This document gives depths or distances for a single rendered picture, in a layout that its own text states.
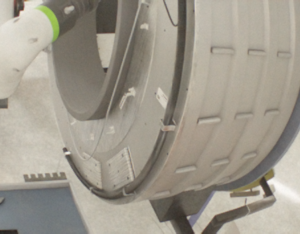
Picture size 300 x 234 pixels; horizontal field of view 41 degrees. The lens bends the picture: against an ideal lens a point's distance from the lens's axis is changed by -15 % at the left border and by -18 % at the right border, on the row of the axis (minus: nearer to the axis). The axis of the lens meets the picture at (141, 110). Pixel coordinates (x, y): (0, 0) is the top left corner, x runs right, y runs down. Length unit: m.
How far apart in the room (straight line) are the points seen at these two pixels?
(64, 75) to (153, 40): 0.77
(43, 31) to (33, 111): 1.98
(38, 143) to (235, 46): 1.76
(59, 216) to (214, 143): 0.62
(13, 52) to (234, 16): 0.52
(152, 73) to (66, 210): 0.61
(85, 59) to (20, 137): 0.87
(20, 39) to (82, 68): 1.12
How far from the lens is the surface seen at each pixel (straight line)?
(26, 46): 0.78
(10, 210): 1.49
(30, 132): 2.64
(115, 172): 1.39
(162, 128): 1.04
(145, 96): 1.17
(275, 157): 1.41
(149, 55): 1.14
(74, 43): 1.93
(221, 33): 1.00
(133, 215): 2.38
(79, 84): 1.80
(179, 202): 1.50
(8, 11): 0.98
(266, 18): 1.09
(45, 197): 1.54
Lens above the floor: 1.92
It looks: 41 degrees down
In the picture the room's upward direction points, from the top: 19 degrees clockwise
